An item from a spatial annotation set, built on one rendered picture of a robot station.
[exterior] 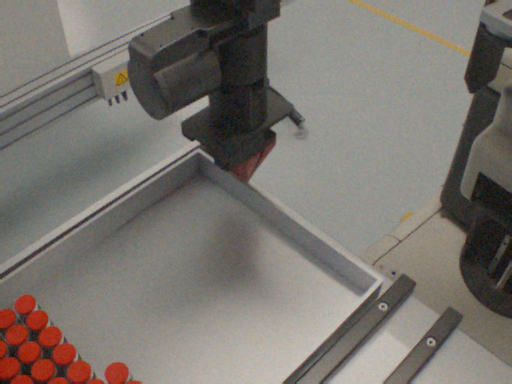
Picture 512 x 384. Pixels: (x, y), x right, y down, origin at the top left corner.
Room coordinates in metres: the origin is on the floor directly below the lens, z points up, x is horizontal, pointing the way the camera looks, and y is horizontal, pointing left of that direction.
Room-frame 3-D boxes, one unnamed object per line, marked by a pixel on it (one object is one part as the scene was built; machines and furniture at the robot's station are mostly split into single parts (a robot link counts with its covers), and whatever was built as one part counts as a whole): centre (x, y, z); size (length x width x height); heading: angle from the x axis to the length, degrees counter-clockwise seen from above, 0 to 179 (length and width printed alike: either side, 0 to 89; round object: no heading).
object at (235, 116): (0.43, 0.02, 1.01); 0.10 x 0.07 x 0.07; 135
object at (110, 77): (1.22, 0.38, 0.50); 0.12 x 0.05 x 0.09; 135
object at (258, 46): (0.42, 0.02, 1.07); 0.07 x 0.06 x 0.07; 132
